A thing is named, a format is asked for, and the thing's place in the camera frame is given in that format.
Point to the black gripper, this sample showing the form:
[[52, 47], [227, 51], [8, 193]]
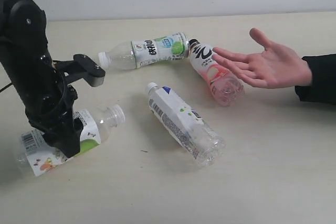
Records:
[[53, 100]]

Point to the capless fruit label bottle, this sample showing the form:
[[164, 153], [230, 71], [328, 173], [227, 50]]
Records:
[[36, 157]]

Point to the green label clear bottle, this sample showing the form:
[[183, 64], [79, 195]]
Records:
[[136, 54]]

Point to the white blue label bottle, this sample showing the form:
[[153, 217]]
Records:
[[185, 125]]

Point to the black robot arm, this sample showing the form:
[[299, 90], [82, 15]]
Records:
[[24, 45]]

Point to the pink peach label bottle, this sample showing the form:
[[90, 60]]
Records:
[[224, 86]]

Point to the person's open bare hand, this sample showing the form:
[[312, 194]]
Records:
[[277, 66]]

